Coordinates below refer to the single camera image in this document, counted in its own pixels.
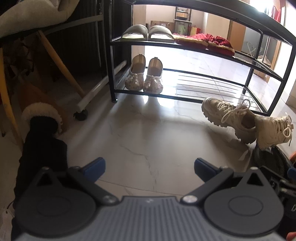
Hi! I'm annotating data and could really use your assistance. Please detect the black metal shoe rack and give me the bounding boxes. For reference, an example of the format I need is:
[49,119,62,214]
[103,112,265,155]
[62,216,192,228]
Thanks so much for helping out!
[104,0,296,116]

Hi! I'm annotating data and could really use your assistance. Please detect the cardboard box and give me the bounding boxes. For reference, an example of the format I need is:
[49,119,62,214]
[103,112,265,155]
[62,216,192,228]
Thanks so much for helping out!
[150,20,175,31]

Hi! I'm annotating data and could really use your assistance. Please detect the brown fleece-lined boot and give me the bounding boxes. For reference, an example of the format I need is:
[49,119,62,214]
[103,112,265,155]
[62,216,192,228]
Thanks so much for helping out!
[19,83,70,134]

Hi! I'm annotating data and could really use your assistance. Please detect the cream chunky sneaker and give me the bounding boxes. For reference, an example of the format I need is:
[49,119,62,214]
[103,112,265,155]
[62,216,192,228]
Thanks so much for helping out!
[254,113,294,151]
[202,97,258,144]

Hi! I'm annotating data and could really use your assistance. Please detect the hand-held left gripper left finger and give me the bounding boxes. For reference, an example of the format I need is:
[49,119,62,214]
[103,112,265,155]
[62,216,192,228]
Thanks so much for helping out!
[35,157,119,207]

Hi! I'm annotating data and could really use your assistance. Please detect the beige embellished flat shoe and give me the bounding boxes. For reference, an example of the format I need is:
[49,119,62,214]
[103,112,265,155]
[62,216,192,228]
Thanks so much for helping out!
[125,54,147,91]
[143,57,164,94]

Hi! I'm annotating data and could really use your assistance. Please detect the white folding stand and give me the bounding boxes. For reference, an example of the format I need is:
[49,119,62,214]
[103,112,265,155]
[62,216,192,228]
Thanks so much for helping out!
[246,41,263,56]

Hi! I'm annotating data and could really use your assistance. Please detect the beige chair with wooden legs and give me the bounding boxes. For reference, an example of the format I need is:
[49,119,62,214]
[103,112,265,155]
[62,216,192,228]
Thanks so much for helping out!
[0,0,86,145]

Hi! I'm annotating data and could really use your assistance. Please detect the grey slipper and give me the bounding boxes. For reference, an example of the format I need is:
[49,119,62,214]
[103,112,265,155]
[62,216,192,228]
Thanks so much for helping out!
[121,25,149,39]
[148,25,175,40]

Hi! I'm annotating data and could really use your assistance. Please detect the black caster wheel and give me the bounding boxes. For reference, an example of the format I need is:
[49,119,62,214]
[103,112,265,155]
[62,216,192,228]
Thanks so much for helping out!
[73,110,89,121]

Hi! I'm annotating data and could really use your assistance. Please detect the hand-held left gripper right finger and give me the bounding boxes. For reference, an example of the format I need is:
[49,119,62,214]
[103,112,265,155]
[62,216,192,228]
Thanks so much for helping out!
[180,158,269,205]

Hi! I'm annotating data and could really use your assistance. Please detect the wooden cabinet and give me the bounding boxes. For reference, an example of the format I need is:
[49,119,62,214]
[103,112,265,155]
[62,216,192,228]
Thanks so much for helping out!
[228,20,247,54]

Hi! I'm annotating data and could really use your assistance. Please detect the red fluffy slipper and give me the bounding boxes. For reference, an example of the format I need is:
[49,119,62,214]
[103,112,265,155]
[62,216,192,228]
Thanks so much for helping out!
[207,35,235,57]
[172,33,210,48]

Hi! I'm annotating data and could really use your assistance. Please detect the small shelf unit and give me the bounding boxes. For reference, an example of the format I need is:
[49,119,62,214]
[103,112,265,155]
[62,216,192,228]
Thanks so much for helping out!
[174,6,194,34]

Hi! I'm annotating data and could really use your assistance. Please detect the red hanging cloth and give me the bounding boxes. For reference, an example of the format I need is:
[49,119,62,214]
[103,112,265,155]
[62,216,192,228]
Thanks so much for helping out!
[270,3,287,24]

